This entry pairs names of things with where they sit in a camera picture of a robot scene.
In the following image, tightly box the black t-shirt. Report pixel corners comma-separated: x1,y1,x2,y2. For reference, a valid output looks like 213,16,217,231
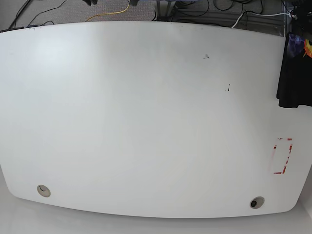
276,33,312,108

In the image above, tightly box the red tape rectangle marking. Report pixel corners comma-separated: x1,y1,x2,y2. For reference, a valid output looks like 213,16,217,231
270,138,293,175

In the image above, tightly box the yellow cable on floor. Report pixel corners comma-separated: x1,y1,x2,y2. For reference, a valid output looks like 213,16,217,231
85,0,131,22

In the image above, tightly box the white cable on floor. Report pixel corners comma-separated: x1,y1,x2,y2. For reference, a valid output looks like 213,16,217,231
231,12,291,29

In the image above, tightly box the right table cable grommet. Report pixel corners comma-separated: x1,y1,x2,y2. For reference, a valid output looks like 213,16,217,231
250,196,265,209

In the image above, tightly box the table cable grommet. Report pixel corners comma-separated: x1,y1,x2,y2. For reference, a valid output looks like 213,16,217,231
250,196,265,209
37,185,51,197

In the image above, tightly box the left table cable grommet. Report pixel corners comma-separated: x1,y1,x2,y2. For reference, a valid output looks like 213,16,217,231
37,185,51,197

